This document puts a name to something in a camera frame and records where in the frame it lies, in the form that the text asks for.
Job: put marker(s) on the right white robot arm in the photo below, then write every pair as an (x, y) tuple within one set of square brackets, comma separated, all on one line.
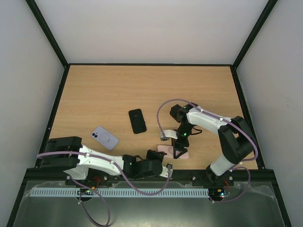
[(235, 137)]

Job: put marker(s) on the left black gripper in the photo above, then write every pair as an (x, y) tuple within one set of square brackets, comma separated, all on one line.
[(150, 153)]

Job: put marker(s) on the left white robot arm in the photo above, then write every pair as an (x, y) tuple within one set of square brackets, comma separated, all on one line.
[(76, 159)]

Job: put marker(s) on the grey slotted cable duct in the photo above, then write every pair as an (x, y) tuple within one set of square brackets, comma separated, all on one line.
[(118, 193)]

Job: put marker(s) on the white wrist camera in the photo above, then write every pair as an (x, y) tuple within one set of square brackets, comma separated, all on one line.
[(168, 134), (167, 171)]

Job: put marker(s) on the black phone case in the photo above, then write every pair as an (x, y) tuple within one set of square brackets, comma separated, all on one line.
[(137, 121)]

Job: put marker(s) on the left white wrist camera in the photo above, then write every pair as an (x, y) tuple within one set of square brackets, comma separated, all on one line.
[(167, 171)]

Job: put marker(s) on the pink phone case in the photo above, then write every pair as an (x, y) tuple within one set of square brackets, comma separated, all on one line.
[(169, 152)]

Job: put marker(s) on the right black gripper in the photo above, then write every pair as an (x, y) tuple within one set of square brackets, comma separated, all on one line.
[(180, 144)]

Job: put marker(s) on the lilac phone case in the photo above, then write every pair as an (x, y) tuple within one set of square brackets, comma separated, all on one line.
[(104, 137)]

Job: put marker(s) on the black aluminium frame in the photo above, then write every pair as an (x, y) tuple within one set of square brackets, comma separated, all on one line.
[(80, 64)]

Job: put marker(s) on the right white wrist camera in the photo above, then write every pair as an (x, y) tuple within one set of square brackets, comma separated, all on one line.
[(168, 134)]

